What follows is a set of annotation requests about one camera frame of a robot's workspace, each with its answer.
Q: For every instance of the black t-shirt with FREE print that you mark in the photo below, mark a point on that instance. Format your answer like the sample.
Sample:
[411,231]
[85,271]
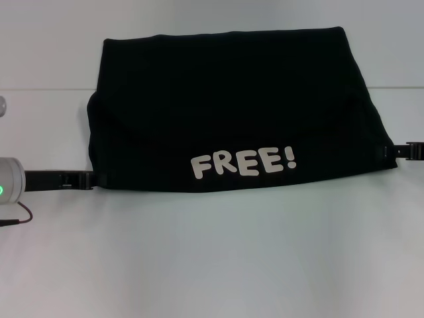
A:
[215,99]

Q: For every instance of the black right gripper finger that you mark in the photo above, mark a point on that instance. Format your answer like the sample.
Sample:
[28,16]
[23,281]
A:
[414,146]
[414,155]

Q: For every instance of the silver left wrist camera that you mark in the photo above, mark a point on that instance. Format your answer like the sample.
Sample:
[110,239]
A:
[2,106]

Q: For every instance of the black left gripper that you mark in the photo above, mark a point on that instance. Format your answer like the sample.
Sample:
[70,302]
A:
[43,180]

